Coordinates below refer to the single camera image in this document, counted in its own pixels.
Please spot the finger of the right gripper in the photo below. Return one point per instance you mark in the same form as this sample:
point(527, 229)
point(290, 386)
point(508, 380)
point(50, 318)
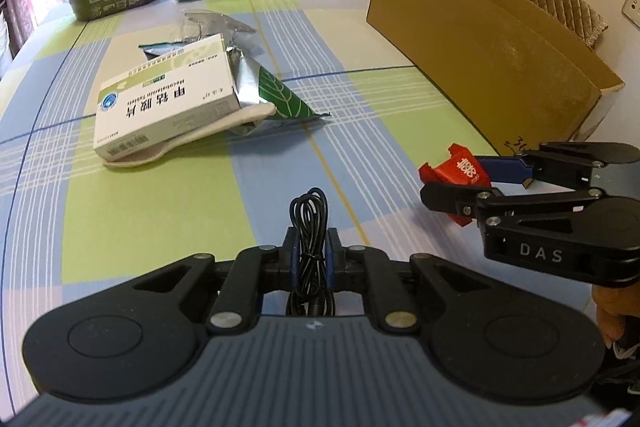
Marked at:
point(454, 199)
point(502, 169)

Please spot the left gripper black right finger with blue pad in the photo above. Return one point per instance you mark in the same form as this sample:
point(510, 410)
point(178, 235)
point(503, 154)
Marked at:
point(369, 272)

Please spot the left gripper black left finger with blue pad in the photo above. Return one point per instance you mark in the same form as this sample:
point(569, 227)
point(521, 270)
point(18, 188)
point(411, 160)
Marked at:
point(245, 281)

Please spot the red paper packet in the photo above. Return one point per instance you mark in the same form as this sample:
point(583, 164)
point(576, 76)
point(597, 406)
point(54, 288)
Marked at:
point(461, 168)

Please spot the silver green foil bag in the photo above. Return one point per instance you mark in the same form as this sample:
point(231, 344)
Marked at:
point(254, 85)

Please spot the white green large medicine box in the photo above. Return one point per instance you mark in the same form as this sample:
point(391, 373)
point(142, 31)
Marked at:
point(175, 93)

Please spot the clear silver plastic bag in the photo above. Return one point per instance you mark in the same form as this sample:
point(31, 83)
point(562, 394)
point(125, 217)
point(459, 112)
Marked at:
point(199, 24)

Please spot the person's right hand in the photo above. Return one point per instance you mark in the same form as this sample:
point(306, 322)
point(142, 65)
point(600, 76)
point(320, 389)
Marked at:
point(613, 305)

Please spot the brown cardboard box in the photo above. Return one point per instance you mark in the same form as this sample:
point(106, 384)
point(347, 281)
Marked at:
point(513, 70)

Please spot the checkered tablecloth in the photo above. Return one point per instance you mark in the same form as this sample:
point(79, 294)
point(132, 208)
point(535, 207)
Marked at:
point(70, 226)

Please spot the lower wall socket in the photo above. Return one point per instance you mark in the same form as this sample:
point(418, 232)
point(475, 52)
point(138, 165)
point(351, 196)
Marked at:
point(631, 10)

